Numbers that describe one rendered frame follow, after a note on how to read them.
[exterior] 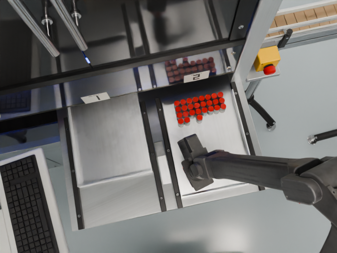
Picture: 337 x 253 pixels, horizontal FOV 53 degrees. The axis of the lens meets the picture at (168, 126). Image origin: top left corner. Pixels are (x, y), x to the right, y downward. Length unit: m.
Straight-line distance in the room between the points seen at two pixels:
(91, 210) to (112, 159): 0.19
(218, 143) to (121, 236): 1.07
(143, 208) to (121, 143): 0.24
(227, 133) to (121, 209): 0.46
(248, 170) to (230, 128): 0.52
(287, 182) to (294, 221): 1.57
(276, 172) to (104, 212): 0.71
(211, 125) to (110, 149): 0.37
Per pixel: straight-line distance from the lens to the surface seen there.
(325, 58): 2.48
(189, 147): 0.94
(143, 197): 1.19
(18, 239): 1.37
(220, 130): 1.23
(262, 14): 0.90
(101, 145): 1.24
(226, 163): 0.79
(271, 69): 1.19
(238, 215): 2.09
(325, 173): 0.57
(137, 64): 0.96
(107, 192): 1.21
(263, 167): 0.68
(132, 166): 1.21
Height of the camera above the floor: 2.06
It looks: 75 degrees down
